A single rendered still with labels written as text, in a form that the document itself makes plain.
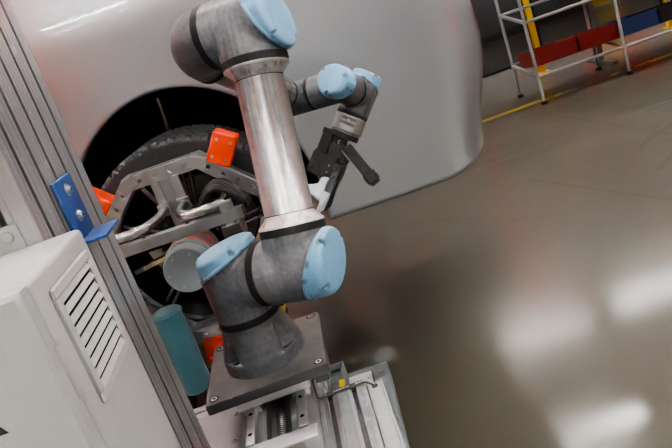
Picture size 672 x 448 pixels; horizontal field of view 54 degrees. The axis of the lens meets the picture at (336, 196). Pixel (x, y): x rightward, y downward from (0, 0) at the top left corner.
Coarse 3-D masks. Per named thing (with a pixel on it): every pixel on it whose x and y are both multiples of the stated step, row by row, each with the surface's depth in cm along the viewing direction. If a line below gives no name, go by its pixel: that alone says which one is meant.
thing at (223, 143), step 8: (216, 128) 190; (216, 136) 185; (224, 136) 185; (232, 136) 186; (216, 144) 186; (224, 144) 186; (232, 144) 186; (208, 152) 186; (216, 152) 186; (224, 152) 186; (232, 152) 186; (208, 160) 187; (216, 160) 187; (224, 160) 187; (232, 160) 193
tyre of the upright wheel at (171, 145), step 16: (176, 128) 212; (192, 128) 206; (208, 128) 206; (224, 128) 210; (144, 144) 204; (160, 144) 193; (176, 144) 193; (192, 144) 194; (208, 144) 194; (240, 144) 196; (128, 160) 194; (144, 160) 194; (160, 160) 194; (240, 160) 196; (112, 176) 195; (112, 192) 196; (192, 320) 208
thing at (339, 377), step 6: (330, 366) 246; (336, 366) 247; (342, 366) 243; (330, 372) 239; (336, 372) 238; (342, 372) 239; (330, 378) 238; (336, 378) 237; (342, 378) 237; (348, 378) 246; (336, 384) 237; (342, 384) 229; (348, 384) 239
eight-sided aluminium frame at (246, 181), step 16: (176, 160) 187; (192, 160) 186; (128, 176) 188; (144, 176) 187; (160, 176) 187; (224, 176) 188; (240, 176) 188; (128, 192) 188; (256, 192) 189; (112, 208) 189; (208, 320) 204; (208, 336) 200
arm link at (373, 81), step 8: (360, 72) 155; (368, 72) 154; (368, 80) 154; (376, 80) 155; (368, 88) 154; (376, 88) 156; (368, 96) 154; (360, 104) 154; (368, 104) 156; (344, 112) 156; (352, 112) 155; (360, 112) 155; (368, 112) 157
